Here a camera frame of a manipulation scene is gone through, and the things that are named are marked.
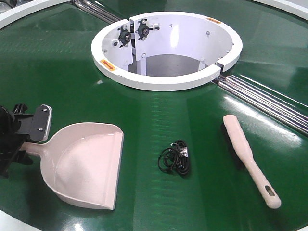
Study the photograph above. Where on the right black bearing block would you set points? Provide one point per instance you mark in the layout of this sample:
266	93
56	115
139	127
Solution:
144	29

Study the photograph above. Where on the beige hand brush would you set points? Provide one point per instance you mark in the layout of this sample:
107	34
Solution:
245	154

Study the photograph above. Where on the chrome transfer rollers rear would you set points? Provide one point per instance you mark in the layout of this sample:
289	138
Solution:
96	10

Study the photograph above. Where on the green conveyor belt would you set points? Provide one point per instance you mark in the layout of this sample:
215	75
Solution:
179	170

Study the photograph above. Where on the beige plastic dustpan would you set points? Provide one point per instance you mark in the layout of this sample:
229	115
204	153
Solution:
81	163

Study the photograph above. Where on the white outer guard rail right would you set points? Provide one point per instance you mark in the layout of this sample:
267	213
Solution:
296	7

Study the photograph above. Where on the black bearing block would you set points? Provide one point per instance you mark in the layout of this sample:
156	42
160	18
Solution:
124	36
144	29

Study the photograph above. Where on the white guard rail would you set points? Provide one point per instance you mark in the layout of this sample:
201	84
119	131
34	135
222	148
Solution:
296	7
23	10

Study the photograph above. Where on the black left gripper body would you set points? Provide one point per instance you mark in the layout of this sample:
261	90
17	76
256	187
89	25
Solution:
10	141

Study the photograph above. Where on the chrome transfer rollers right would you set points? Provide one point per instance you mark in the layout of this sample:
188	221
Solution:
264	101

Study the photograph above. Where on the chrome transfer rollers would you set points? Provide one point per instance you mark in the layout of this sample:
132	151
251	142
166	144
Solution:
264	101
96	10

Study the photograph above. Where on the white outer guard rail left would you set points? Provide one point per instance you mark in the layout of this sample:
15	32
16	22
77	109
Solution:
23	10

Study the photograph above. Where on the left black bearing block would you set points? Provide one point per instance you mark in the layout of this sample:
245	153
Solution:
124	36

